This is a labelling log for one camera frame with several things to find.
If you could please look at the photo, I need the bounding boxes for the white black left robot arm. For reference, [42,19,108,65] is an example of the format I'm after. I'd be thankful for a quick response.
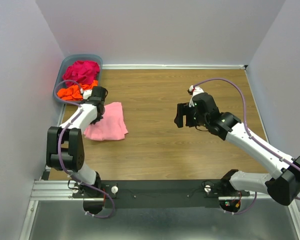
[46,86,108,198]

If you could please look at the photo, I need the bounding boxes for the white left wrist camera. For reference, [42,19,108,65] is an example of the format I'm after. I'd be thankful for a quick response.
[80,89,92,100]

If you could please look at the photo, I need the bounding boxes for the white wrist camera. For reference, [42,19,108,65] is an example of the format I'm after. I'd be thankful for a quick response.
[188,85,205,108]
[80,89,92,100]

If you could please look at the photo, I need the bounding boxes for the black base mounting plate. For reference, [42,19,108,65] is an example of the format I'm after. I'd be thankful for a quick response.
[72,179,250,214]

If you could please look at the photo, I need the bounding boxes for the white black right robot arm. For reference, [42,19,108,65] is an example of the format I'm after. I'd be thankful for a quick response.
[174,92,300,206]

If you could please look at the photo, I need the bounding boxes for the magenta t shirt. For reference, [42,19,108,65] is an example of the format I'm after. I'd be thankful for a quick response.
[62,60,101,85]

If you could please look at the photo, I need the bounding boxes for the orange t shirt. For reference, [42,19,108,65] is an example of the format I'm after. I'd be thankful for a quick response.
[57,80,99,102]

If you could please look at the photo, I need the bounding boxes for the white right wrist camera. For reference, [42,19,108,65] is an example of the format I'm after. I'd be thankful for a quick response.
[188,85,205,108]

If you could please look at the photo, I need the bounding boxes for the light pink t shirt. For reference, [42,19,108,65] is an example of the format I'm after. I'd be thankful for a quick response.
[84,102,128,142]

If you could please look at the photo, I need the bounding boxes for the grey plastic laundry basin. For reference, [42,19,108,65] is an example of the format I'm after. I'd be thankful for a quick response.
[52,54,106,105]

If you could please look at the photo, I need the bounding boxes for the aluminium extrusion rail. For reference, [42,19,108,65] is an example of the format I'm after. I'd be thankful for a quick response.
[30,180,271,202]

